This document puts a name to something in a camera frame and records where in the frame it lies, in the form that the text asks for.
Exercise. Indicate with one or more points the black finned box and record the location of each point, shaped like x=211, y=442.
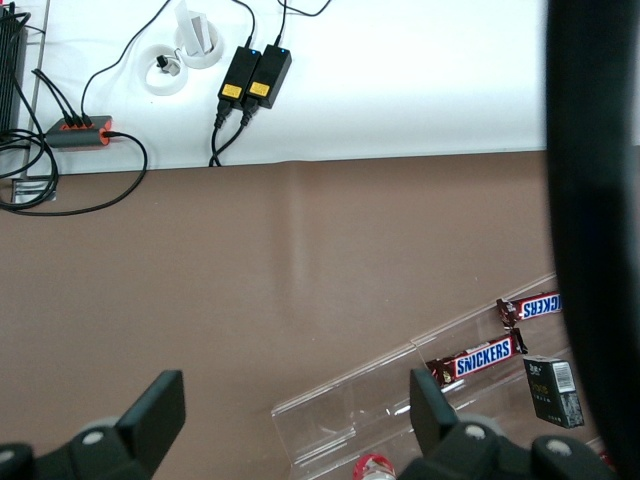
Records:
x=10, y=60

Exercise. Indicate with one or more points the white paper strip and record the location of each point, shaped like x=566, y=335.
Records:
x=192, y=30

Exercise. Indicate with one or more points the black power adapter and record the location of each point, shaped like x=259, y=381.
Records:
x=240, y=70
x=270, y=75

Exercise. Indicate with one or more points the red snack cup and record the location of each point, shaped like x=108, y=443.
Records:
x=374, y=470

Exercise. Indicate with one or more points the small grey clip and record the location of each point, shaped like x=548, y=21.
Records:
x=170, y=66

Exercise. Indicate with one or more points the small black box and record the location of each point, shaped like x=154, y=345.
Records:
x=552, y=395

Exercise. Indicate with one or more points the clear acrylic stepped shelf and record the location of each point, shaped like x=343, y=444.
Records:
x=350, y=400

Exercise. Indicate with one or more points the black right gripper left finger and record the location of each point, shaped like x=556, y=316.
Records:
x=150, y=415

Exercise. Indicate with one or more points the silver metal bracket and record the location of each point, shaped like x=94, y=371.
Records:
x=22, y=190

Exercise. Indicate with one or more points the grey metal rail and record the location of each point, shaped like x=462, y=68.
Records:
x=44, y=30

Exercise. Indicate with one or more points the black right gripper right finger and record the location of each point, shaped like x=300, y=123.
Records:
x=430, y=415

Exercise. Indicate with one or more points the brown Snickers bar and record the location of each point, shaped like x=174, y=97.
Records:
x=535, y=306
x=480, y=357

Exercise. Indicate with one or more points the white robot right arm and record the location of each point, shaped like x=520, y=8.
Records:
x=595, y=200

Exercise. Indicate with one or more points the grey orange USB hub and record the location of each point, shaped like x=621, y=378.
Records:
x=75, y=137

